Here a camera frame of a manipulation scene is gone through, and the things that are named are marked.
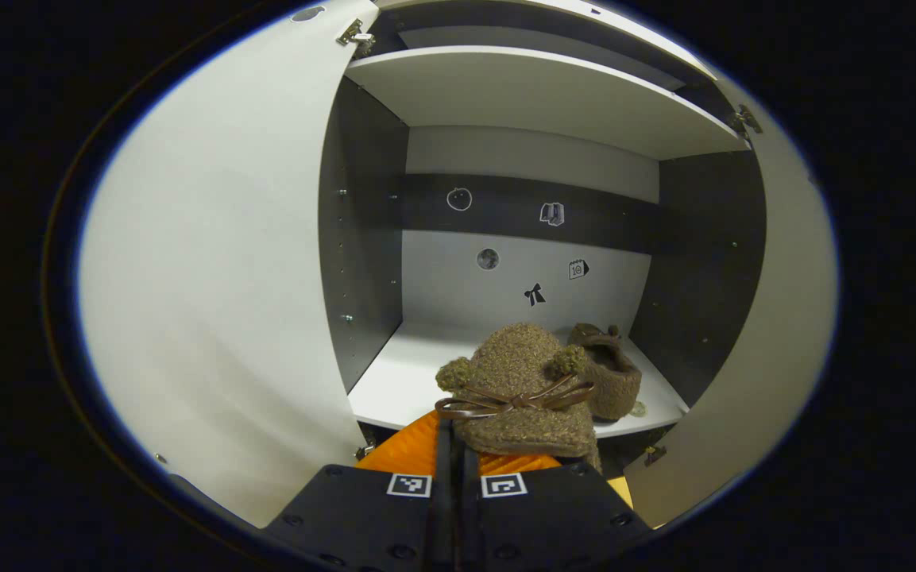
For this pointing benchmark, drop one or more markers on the brown fluffy shoe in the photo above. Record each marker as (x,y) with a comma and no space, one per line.
(521,365)
(616,389)

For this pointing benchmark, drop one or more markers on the white shoe cabinet door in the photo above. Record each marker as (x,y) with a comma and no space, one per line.
(211,278)
(775,318)

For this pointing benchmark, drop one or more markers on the white shoe cabinet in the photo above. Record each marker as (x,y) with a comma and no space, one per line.
(362,238)

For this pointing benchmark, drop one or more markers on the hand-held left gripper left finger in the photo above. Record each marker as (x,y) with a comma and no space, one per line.
(443,516)

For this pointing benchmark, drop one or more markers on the metal door hinge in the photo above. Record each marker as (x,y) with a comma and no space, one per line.
(654,455)
(353,33)
(364,452)
(745,121)

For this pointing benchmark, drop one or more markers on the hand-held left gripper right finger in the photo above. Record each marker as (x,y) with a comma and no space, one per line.
(469,516)

